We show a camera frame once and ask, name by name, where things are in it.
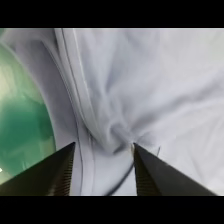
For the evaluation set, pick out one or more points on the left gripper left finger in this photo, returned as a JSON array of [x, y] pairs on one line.
[[50, 176]]

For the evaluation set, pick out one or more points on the white T-shirt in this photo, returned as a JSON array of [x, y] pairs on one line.
[[143, 86]]

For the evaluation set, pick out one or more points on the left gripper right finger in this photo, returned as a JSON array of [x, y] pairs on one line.
[[160, 176]]

